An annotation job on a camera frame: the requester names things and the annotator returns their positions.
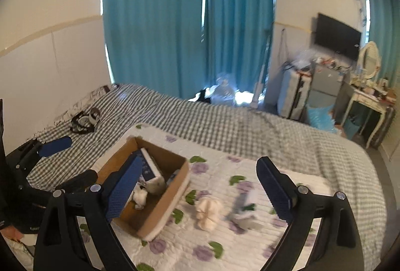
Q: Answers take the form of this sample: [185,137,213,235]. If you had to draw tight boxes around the blue white tissue pack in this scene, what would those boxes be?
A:
[137,147,167,194]

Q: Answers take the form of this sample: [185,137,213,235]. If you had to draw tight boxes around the clear plastic bag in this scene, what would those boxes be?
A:
[209,72,239,106]

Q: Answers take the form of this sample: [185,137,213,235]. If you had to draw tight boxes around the black wall television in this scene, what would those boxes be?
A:
[313,12,362,62]

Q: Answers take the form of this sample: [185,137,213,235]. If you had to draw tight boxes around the small white soft toy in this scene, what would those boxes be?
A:
[132,188,149,209]

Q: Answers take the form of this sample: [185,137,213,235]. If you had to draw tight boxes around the white dressing table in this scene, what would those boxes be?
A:
[342,80,393,150]

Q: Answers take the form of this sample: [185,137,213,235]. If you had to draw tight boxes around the light blue suitcase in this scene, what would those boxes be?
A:
[276,61,313,120]

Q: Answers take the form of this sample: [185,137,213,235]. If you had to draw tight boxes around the floral white quilt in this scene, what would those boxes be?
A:
[6,124,332,271]

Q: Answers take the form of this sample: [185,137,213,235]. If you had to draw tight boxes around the black headset on bed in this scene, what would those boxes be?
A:
[70,108,101,134]

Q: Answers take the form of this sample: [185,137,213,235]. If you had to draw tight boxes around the white oval vanity mirror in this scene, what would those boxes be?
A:
[357,41,381,81]

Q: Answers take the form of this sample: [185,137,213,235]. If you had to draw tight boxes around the teal side window curtain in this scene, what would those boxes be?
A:
[364,0,400,85]

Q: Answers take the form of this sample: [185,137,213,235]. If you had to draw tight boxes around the cream soft cloth bundle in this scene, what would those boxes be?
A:
[195,197,224,231]

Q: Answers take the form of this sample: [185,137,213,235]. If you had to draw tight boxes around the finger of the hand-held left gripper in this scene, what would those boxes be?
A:
[54,169,99,194]
[6,136,73,172]

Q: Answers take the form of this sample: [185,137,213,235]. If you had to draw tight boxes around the narrow teal curtain panel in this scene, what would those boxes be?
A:
[204,0,276,97]

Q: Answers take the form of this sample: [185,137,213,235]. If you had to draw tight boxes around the blue plastic bag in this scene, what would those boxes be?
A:
[305,104,337,133]

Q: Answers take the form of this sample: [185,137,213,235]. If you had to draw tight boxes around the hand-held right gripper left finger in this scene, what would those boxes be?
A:
[33,155,144,271]

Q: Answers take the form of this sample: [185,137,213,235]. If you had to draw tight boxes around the grey small fridge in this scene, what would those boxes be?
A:
[308,63,345,109]

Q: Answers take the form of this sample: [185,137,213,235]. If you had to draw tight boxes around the cardboard box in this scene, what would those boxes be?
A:
[95,136,191,242]

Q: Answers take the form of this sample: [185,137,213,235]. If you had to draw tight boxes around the teal waste bin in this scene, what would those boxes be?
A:
[343,116,361,141]

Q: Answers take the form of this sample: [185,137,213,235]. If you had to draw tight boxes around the white upright pole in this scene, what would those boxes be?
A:
[250,27,273,109]

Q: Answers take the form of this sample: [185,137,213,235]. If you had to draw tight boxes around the wide teal curtain panel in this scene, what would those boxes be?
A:
[102,0,207,100]

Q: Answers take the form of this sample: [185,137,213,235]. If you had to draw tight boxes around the small white blue packet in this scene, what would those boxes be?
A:
[165,169,182,188]

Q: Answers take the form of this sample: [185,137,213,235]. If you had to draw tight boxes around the grey blue sock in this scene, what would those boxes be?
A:
[229,188,264,229]

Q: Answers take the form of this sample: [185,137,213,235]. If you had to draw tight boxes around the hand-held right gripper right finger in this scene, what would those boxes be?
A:
[255,156,365,271]

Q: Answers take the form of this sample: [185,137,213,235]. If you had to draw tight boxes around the black cloth on floor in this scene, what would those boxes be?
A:
[188,88,214,103]

